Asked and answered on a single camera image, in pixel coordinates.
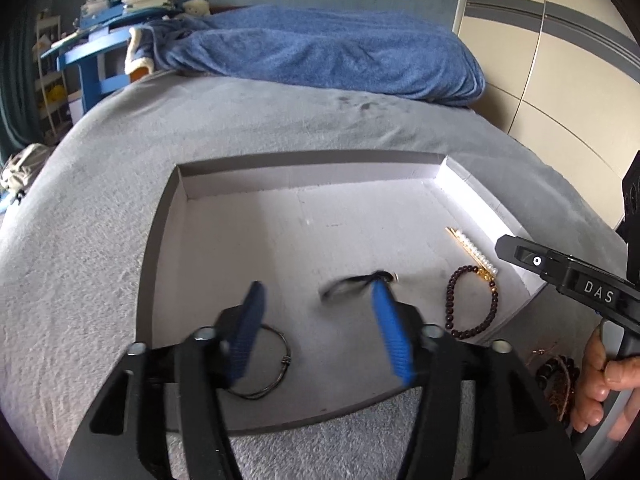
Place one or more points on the white plush toy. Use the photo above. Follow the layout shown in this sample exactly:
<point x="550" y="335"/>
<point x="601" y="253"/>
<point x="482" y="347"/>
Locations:
<point x="196" y="7"/>

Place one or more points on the blue blanket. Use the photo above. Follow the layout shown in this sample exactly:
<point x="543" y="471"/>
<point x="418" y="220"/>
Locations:
<point x="325" y="50"/>

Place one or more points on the teal curtain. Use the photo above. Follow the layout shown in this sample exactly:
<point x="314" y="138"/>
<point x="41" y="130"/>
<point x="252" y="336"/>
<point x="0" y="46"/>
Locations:
<point x="15" y="100"/>

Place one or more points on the yellow toy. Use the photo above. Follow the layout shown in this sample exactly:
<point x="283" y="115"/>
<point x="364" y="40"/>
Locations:
<point x="56" y="94"/>

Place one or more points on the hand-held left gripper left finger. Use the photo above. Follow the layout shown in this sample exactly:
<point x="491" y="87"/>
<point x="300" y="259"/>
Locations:
<point x="247" y="330"/>

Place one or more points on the beige wardrobe grey stripe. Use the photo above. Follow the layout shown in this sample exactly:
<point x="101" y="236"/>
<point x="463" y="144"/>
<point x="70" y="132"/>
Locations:
<point x="565" y="85"/>

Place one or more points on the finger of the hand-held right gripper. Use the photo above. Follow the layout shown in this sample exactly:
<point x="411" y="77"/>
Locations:
<point x="520" y="252"/>

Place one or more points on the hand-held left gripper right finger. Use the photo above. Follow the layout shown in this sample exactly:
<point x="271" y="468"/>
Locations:
<point x="392" y="330"/>

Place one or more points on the blue robe white lining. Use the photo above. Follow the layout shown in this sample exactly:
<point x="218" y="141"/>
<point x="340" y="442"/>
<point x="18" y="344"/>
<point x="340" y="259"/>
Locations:
<point x="160" y="45"/>

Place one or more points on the blue desk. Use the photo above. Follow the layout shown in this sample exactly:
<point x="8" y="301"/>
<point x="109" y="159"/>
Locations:
<point x="90" y="80"/>

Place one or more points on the beige bag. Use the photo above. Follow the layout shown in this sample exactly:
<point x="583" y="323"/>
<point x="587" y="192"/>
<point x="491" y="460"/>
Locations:
<point x="27" y="160"/>

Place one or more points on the stack of papers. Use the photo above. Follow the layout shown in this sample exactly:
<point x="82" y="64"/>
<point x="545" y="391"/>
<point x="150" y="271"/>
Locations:
<point x="150" y="0"/>

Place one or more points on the pearl gold hair clip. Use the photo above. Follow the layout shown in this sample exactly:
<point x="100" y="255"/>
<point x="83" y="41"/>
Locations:
<point x="472" y="252"/>

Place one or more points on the person's right hand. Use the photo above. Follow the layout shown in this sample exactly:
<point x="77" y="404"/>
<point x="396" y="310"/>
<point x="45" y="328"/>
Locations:
<point x="592" y="375"/>

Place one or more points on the grey cardboard tray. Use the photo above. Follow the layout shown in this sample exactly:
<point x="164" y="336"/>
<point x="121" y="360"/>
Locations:
<point x="300" y="220"/>

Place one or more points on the white shelf rack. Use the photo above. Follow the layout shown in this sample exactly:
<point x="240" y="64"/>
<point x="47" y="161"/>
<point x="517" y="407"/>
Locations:
<point x="47" y="67"/>

